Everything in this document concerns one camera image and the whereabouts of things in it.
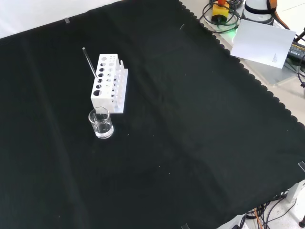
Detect clear glass rod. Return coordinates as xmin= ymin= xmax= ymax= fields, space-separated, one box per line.
xmin=82 ymin=47 xmax=99 ymax=80

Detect white test tube rack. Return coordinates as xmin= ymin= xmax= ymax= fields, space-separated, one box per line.
xmin=90 ymin=53 xmax=129 ymax=114

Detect black bench cloth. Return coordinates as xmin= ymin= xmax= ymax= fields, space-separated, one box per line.
xmin=0 ymin=0 xmax=305 ymax=229

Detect clear glass beaker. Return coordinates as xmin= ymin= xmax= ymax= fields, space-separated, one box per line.
xmin=88 ymin=107 xmax=114 ymax=139

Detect yellow stop button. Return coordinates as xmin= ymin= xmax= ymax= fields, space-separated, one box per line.
xmin=211 ymin=0 xmax=231 ymax=22

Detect pale board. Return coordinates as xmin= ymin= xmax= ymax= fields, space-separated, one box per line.
xmin=230 ymin=19 xmax=297 ymax=70

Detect black power adapter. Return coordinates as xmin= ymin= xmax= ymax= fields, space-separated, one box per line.
xmin=285 ymin=39 xmax=305 ymax=64

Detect grey bench leg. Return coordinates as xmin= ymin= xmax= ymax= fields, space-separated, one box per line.
xmin=285 ymin=180 xmax=305 ymax=204

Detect green and black cable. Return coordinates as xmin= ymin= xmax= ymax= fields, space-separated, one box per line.
xmin=199 ymin=0 xmax=242 ymax=33

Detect black cable bundle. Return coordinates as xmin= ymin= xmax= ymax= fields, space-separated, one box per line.
xmin=238 ymin=193 xmax=305 ymax=229

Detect orange cable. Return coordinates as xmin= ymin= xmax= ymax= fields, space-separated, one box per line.
xmin=266 ymin=0 xmax=290 ymax=31

